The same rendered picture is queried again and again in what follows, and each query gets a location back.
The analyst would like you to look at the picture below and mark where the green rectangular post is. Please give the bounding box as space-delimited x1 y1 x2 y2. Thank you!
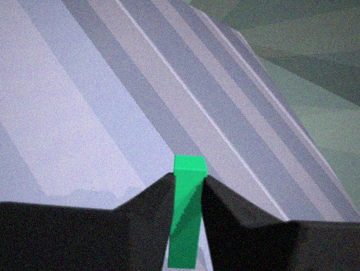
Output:
168 155 208 269

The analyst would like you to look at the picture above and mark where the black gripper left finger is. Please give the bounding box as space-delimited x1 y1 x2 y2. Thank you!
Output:
0 172 176 271

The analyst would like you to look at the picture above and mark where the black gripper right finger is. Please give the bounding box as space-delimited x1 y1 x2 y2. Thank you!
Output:
201 175 360 271

